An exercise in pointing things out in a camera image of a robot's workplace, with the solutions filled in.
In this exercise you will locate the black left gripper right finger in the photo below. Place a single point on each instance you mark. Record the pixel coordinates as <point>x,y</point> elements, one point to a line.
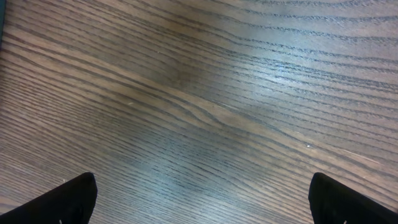
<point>332,202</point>

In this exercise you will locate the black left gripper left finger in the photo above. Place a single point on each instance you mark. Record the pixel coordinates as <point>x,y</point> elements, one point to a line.
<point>72,202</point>

